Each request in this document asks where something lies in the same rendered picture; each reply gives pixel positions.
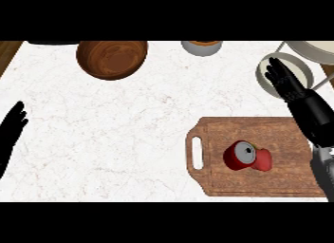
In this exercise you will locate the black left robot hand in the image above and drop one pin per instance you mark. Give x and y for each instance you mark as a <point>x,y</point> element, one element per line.
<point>3,142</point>

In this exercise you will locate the brown wooden cutting board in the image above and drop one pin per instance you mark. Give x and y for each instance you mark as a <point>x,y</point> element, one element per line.
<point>259,156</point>

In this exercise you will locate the grey cup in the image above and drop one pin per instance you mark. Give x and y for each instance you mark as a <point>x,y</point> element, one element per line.
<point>201,47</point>

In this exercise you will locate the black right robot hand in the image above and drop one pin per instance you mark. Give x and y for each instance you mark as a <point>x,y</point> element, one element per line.
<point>304,104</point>

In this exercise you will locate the brown wooden bowl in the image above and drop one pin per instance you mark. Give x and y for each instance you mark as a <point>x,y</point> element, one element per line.
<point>111,59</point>

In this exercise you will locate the red bell pepper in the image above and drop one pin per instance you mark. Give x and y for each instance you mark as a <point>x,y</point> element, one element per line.
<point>263,160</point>

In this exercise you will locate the red can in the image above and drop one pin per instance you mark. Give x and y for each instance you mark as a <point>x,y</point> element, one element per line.
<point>239,155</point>

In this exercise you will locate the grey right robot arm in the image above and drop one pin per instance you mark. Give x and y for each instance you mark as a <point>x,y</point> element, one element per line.
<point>331,174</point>

